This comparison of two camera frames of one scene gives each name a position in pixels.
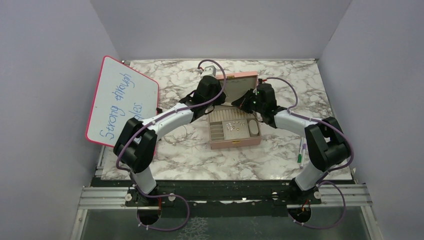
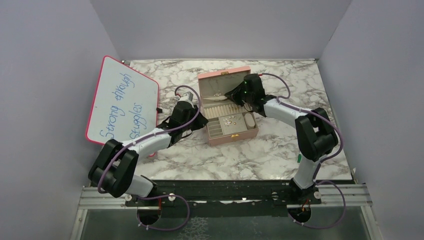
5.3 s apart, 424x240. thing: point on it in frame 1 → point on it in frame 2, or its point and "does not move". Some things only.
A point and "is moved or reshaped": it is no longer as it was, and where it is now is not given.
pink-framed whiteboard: [120, 94] does not move
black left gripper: [219, 100] → [201, 121]
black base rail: [277, 193] does not move
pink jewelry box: [230, 127] is moved or reshaped
